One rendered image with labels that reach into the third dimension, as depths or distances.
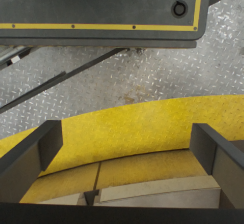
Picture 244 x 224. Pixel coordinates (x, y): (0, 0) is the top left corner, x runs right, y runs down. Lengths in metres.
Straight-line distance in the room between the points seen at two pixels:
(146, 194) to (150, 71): 0.51
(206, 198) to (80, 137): 0.61
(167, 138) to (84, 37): 0.65
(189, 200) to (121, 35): 0.60
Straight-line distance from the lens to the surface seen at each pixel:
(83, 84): 0.83
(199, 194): 0.72
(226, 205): 0.73
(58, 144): 0.17
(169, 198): 0.71
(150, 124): 0.88
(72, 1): 0.52
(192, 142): 0.17
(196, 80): 0.88
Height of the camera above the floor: 0.80
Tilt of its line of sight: 75 degrees down
